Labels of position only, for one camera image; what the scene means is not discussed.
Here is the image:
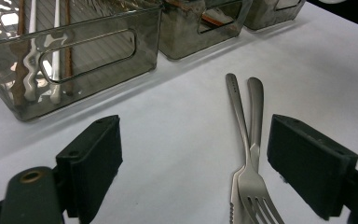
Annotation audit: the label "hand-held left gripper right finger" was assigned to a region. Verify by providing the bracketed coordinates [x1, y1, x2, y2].
[266, 113, 358, 221]

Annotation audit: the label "silver forks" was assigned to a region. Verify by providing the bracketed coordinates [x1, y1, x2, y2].
[228, 77, 265, 224]

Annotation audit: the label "steel fork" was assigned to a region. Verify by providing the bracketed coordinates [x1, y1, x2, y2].
[225, 73, 287, 224]

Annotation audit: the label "white chopstick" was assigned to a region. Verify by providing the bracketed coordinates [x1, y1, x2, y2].
[49, 0, 63, 105]
[22, 0, 43, 102]

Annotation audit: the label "brown wooden chopstick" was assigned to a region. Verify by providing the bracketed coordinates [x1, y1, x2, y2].
[10, 0, 32, 106]
[62, 0, 75, 96]

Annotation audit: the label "transparent grey plastic bin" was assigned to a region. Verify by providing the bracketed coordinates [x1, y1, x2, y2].
[158, 0, 255, 61]
[243, 0, 307, 32]
[0, 0, 163, 122]

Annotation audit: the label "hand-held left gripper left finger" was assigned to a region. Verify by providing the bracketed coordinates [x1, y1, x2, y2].
[55, 114, 124, 224]

